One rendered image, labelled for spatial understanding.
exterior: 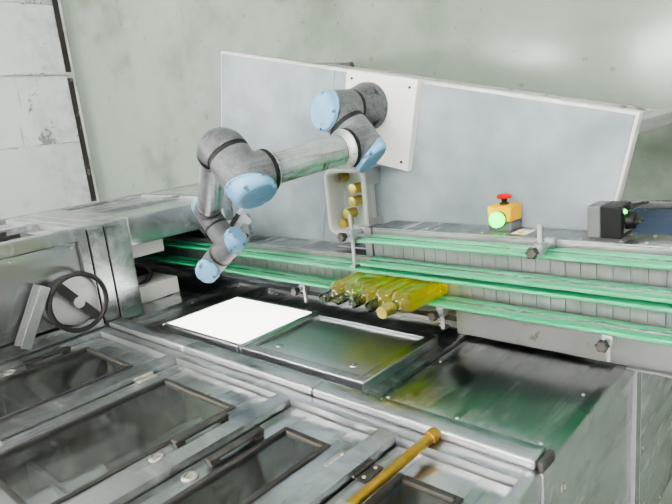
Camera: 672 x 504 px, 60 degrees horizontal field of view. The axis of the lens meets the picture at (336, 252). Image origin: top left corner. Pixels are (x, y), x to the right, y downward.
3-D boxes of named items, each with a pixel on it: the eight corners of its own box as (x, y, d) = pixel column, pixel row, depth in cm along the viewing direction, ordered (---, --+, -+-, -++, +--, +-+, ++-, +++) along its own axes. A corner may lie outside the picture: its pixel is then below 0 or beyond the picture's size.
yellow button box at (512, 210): (500, 225, 170) (487, 230, 165) (499, 199, 168) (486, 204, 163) (523, 226, 165) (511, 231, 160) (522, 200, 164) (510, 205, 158)
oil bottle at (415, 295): (431, 291, 176) (389, 313, 161) (430, 273, 175) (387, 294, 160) (447, 293, 172) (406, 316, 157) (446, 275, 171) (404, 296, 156)
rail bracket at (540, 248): (545, 245, 149) (522, 258, 140) (544, 217, 148) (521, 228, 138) (560, 247, 147) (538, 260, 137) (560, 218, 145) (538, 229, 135)
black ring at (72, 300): (108, 319, 213) (49, 339, 198) (96, 263, 208) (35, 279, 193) (114, 321, 210) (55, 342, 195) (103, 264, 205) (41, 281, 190)
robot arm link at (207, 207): (186, 115, 144) (183, 214, 186) (208, 148, 141) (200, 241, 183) (227, 100, 149) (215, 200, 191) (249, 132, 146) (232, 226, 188)
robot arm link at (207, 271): (223, 273, 179) (207, 289, 183) (234, 256, 189) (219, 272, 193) (203, 257, 177) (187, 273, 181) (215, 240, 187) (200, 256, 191)
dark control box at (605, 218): (598, 230, 152) (587, 237, 146) (598, 199, 150) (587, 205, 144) (632, 232, 146) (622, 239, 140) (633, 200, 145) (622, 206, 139)
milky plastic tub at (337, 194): (345, 228, 210) (329, 233, 204) (339, 166, 205) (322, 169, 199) (384, 231, 199) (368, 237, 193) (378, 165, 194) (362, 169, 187)
